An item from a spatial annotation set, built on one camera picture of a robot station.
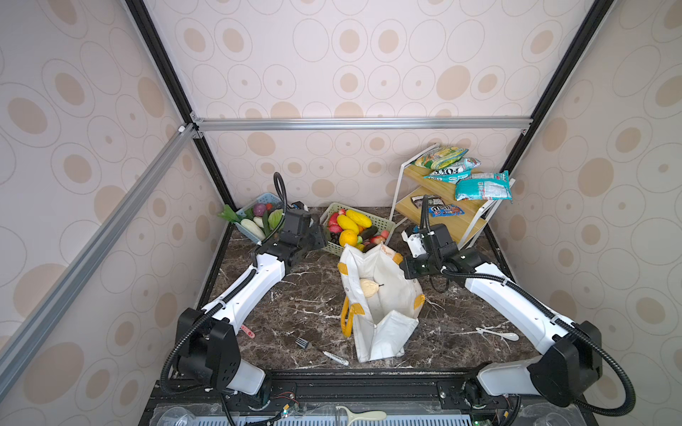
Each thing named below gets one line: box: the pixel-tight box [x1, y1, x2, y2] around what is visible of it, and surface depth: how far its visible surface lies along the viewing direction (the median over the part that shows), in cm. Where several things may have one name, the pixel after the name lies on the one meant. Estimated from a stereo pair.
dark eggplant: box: [361, 225, 379, 240], surface depth 111 cm
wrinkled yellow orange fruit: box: [339, 228, 358, 248], surface depth 99 cm
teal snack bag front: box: [454, 170, 513, 202], surface depth 78 cm
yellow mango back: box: [346, 209, 373, 229], surface depth 109 cm
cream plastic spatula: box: [335, 405, 388, 426], surface depth 72 cm
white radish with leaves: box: [217, 204, 267, 241], surface depth 108 cm
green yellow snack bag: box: [413, 146, 469, 171], surface depth 83 cm
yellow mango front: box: [336, 214, 360, 235], surface depth 108 cm
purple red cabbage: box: [253, 203, 267, 217], surface depth 112 cm
